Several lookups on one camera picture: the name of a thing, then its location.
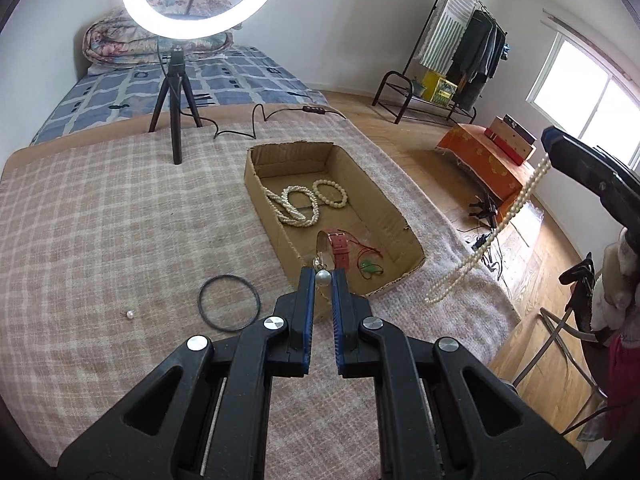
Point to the floral folded quilt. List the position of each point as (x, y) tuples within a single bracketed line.
[(115, 40)]

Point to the curtain rail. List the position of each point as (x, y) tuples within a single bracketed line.
[(585, 37)]

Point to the cardboard box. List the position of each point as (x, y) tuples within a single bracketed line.
[(350, 170)]

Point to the metal folding chair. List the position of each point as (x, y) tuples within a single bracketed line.
[(550, 317)]

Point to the window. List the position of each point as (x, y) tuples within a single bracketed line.
[(570, 80)]

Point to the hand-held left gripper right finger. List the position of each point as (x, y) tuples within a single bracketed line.
[(337, 330)]

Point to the orange cloth covered table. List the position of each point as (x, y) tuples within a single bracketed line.
[(475, 160)]

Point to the stacked flat boxes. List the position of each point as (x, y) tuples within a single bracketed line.
[(520, 136)]

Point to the pearl drop earring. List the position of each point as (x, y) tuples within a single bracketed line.
[(323, 278)]

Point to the small green pot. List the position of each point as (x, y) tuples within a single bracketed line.
[(417, 87)]

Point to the small blue hanging item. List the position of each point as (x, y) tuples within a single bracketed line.
[(505, 51)]

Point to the pile of clothes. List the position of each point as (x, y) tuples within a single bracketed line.
[(625, 360)]

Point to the dark hanging clothes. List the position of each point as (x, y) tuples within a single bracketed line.
[(475, 55)]

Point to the red flat box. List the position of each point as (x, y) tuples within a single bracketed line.
[(500, 147)]

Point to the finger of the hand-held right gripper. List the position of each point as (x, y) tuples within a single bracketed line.
[(590, 170)]

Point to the black tripod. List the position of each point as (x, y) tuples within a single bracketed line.
[(176, 110)]

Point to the bed with blue patterned sheet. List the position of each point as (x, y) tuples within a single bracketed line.
[(225, 75)]

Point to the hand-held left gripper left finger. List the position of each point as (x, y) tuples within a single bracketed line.
[(310, 320)]

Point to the striped hanging towel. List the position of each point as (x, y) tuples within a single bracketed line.
[(445, 30)]

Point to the black folded stand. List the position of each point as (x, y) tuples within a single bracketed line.
[(484, 209)]

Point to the yellow plastic crate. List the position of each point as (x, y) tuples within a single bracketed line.
[(440, 89)]

